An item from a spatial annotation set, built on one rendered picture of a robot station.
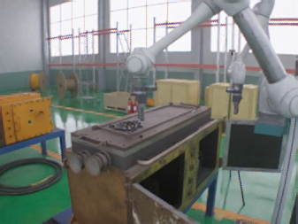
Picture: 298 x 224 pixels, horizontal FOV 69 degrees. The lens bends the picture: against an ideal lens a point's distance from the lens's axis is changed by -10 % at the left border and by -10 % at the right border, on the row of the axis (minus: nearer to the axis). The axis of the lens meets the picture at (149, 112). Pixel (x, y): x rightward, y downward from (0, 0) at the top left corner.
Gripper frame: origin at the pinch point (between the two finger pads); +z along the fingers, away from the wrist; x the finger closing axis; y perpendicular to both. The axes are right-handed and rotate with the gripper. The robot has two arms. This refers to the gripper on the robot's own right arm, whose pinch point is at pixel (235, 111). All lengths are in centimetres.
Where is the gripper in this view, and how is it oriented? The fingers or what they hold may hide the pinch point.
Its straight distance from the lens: 193.4
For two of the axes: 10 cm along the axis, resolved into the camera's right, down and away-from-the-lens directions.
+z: 0.0, 9.8, 2.2
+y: 8.4, 1.2, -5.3
